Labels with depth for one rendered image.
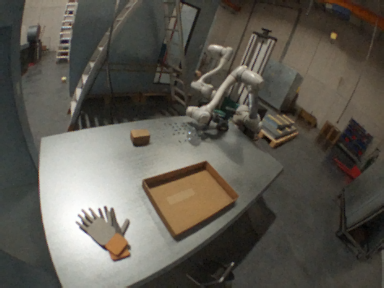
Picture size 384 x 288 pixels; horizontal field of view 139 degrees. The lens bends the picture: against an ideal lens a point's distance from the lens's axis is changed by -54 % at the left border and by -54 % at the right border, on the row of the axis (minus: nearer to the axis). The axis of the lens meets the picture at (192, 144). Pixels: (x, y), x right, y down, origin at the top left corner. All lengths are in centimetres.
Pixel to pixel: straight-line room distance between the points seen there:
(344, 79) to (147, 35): 1121
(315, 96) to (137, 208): 1167
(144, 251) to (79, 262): 26
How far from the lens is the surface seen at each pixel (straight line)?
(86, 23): 281
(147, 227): 71
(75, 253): 70
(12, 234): 158
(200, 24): 353
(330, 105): 1172
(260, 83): 137
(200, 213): 79
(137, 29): 293
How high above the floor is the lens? 130
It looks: 34 degrees down
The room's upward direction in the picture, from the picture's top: 21 degrees clockwise
